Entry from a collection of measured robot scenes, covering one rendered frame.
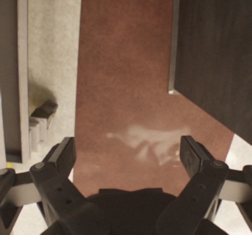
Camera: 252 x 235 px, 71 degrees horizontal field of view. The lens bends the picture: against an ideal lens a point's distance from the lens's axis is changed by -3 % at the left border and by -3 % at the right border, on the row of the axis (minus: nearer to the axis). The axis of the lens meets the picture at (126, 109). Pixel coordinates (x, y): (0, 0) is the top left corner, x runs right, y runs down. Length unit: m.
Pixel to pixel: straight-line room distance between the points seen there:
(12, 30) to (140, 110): 0.72
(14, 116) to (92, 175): 0.70
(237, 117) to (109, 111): 0.73
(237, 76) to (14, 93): 0.72
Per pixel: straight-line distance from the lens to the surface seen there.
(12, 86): 0.76
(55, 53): 1.08
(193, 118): 1.16
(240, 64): 0.52
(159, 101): 1.07
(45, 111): 1.00
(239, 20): 0.55
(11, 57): 0.75
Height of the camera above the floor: 1.02
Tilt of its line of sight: 73 degrees down
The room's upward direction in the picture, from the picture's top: 178 degrees clockwise
